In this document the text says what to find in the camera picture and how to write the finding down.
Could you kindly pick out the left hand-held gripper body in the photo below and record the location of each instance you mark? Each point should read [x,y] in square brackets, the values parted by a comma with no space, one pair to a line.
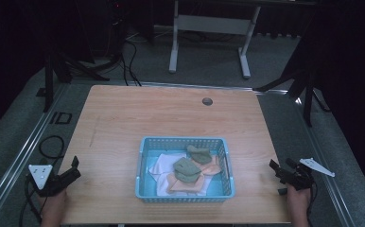
[42,176]

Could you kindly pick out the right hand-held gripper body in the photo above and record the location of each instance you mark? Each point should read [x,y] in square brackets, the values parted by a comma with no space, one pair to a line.
[303,175]

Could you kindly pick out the orange sock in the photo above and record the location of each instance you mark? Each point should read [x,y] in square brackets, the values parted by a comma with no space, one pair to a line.
[183,186]
[213,168]

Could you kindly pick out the green sock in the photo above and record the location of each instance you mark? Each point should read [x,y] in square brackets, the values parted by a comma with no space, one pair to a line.
[200,154]
[186,170]

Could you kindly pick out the blue plastic basket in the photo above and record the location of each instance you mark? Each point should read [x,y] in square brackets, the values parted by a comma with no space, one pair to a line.
[149,189]

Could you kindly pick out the person's right hand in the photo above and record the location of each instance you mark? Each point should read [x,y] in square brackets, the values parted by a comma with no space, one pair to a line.
[298,200]

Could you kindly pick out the person's left hand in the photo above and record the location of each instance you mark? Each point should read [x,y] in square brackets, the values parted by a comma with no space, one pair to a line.
[55,203]

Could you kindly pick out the black tripod stand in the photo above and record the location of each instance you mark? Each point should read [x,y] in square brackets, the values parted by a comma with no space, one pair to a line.
[48,82]
[308,94]

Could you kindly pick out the metal floor rail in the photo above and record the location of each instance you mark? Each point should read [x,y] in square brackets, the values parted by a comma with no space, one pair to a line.
[23,157]
[325,176]

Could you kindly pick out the white metal desk frame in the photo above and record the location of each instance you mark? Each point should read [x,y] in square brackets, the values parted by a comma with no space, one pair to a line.
[213,24]

